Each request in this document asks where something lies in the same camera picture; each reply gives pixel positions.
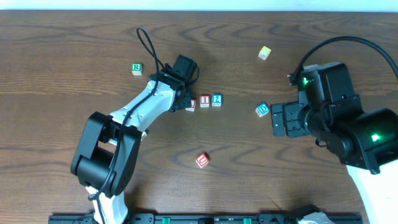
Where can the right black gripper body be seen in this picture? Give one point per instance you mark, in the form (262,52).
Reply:
(286,119)

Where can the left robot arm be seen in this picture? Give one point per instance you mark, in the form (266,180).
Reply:
(106,154)

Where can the red letter U block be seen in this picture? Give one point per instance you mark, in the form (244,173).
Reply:
(202,160)

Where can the white block green B side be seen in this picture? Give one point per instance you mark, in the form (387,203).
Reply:
(144,134)

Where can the green letter R block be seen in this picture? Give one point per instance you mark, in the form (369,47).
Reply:
(137,69)

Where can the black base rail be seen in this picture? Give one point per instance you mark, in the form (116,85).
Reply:
(148,218)

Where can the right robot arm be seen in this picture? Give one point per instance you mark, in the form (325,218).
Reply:
(365,142)

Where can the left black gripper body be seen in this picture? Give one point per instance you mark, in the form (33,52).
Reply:
(183,101)

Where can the yellow wooden block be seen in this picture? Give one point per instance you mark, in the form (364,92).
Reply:
(264,53)

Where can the blue number 2 block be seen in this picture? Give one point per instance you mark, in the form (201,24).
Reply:
(217,100)

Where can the red letter A block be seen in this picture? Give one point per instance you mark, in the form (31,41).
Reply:
(192,106)

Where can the red letter I block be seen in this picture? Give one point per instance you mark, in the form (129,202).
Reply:
(204,101)

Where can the blue letter D block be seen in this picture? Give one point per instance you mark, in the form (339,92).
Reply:
(262,110)

